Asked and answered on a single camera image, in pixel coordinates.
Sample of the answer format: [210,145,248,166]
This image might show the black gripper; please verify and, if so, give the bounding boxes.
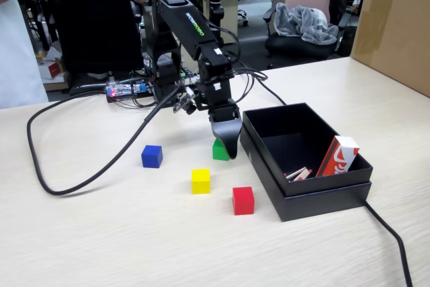
[196,77,244,161]

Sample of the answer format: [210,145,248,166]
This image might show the green cube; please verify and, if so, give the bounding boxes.
[212,138,230,161]

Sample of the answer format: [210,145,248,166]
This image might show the yellow cube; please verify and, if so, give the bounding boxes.
[191,168,212,195]

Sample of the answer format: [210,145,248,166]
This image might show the red cube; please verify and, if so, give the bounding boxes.
[232,186,255,216]

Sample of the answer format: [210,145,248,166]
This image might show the blue cube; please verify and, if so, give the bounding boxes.
[140,145,164,169]

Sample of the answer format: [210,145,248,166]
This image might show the black cardboard box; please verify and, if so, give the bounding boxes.
[239,101,374,198]

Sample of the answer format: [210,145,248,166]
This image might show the wooden match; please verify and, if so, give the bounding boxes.
[284,166,308,180]
[290,167,315,182]

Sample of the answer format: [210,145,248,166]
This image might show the red and white matchbox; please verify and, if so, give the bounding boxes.
[314,135,361,178]

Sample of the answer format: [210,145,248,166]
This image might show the controller board with lights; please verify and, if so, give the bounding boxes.
[105,79,153,104]

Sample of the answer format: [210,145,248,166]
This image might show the black box lid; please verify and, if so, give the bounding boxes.
[248,152,374,222]

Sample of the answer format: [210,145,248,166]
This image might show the pink-backed office chair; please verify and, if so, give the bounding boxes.
[263,0,351,60]

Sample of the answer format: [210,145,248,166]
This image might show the grey blanket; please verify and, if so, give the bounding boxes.
[273,2,340,46]

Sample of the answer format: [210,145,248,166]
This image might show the black mesh office chair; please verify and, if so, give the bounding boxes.
[39,0,146,93]

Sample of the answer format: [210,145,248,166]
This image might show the small red and white carton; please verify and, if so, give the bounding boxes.
[36,58,67,81]

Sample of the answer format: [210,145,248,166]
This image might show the large brown cardboard box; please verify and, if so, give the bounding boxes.
[349,0,430,97]

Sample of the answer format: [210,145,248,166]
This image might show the person in white shirt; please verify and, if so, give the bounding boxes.
[0,0,50,110]

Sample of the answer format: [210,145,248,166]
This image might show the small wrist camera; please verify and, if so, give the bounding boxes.
[172,86,198,116]

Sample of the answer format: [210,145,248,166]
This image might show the thin black arm cables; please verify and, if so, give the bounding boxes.
[204,21,287,107]

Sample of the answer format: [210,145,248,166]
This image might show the thick black looped cable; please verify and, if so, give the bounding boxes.
[26,85,189,198]

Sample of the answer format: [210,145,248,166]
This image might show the thick black straight cable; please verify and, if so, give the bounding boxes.
[363,200,414,287]

